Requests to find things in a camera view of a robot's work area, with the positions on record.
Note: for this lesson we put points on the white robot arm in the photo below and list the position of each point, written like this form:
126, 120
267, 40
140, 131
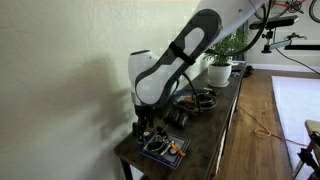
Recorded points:
153, 77

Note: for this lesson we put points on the bunch of keys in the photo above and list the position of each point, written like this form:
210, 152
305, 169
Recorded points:
161, 143

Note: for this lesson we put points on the blue square tray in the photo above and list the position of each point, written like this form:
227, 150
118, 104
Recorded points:
172, 161

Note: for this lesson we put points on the blue round ceramic tray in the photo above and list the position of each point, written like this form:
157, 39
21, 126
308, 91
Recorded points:
194, 102

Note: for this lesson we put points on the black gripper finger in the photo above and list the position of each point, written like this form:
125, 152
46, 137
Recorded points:
144, 136
135, 127

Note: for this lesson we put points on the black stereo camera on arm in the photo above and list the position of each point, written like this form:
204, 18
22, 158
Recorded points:
275, 22

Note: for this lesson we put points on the black bike light upper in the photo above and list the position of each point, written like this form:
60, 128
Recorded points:
171, 116

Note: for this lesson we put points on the hanging bicycle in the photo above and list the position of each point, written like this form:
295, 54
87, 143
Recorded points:
289, 9

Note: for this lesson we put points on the black bike light lower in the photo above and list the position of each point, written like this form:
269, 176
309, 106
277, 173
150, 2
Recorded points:
181, 120

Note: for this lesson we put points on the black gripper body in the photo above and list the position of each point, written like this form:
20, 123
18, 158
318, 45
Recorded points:
145, 116

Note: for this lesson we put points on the dark wooden console table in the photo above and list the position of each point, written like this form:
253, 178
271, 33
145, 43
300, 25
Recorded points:
204, 132

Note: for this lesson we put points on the black bike light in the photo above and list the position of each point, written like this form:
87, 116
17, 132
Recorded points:
171, 116
181, 120

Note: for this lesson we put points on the white rug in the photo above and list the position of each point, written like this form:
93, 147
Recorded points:
297, 100

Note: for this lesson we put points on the potted green plant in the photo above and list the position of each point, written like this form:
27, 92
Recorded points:
219, 69

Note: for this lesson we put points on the folding chair corner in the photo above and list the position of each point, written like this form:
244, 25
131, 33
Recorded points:
310, 155

